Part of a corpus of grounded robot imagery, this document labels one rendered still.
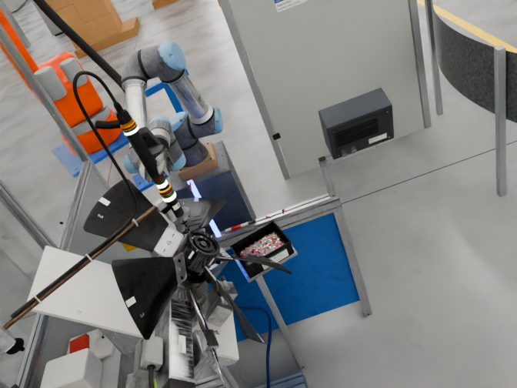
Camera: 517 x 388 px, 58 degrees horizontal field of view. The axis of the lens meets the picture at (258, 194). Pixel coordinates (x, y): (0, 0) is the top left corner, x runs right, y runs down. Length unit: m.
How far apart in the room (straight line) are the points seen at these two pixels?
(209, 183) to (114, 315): 0.90
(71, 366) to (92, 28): 8.11
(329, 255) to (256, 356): 0.75
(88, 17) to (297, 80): 6.59
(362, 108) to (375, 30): 1.60
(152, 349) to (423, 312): 1.62
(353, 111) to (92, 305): 1.14
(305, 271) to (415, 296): 0.69
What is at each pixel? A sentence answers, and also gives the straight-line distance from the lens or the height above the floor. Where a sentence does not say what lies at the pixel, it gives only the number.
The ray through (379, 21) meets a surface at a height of 0.95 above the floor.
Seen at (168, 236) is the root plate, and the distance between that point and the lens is 1.52.
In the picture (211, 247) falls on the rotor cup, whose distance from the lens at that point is 1.50.
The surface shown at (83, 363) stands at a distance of 1.80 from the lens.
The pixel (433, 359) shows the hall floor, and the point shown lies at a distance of 2.50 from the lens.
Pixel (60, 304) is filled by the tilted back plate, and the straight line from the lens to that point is 1.51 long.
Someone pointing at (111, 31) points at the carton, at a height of 0.21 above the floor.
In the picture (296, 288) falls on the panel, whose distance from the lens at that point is 2.38.
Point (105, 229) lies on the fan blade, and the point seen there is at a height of 1.37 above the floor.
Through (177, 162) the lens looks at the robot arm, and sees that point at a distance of 1.70.
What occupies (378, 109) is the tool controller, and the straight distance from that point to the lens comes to 1.82.
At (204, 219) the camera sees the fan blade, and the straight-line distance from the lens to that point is 1.65.
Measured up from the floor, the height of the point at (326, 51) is 0.88.
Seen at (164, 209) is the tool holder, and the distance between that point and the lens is 1.48.
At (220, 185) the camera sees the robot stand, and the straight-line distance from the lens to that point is 2.22.
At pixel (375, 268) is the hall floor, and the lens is 2.86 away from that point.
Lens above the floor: 2.15
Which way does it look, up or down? 36 degrees down
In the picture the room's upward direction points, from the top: 23 degrees counter-clockwise
